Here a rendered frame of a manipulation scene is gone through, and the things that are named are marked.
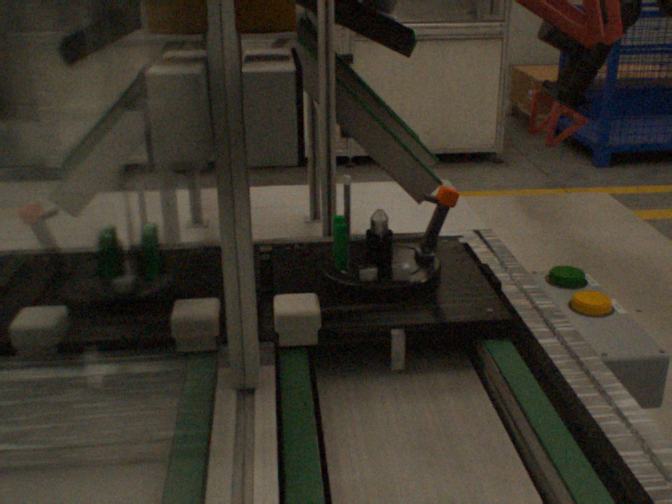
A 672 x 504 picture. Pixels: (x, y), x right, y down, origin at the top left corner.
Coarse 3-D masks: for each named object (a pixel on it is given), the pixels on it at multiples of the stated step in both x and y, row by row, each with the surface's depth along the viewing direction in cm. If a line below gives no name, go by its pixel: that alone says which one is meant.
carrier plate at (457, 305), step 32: (288, 256) 91; (448, 256) 91; (288, 288) 83; (320, 288) 83; (448, 288) 82; (480, 288) 82; (352, 320) 75; (384, 320) 75; (416, 320) 75; (448, 320) 75; (480, 320) 75; (512, 320) 75
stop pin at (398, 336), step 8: (392, 336) 73; (400, 336) 73; (392, 344) 74; (400, 344) 74; (392, 352) 74; (400, 352) 74; (392, 360) 74; (400, 360) 74; (392, 368) 75; (400, 368) 75
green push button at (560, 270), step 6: (552, 270) 86; (558, 270) 86; (564, 270) 86; (570, 270) 86; (576, 270) 86; (552, 276) 85; (558, 276) 84; (564, 276) 84; (570, 276) 84; (576, 276) 84; (582, 276) 85; (552, 282) 85; (558, 282) 84; (564, 282) 84; (570, 282) 84; (576, 282) 84; (582, 282) 84
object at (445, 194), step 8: (440, 192) 82; (448, 192) 81; (456, 192) 82; (424, 200) 82; (432, 200) 82; (440, 200) 82; (448, 200) 82; (456, 200) 82; (440, 208) 82; (448, 208) 82; (432, 216) 83; (440, 216) 82; (432, 224) 83; (440, 224) 83; (432, 232) 83; (424, 240) 84; (432, 240) 83; (424, 248) 84; (432, 248) 84
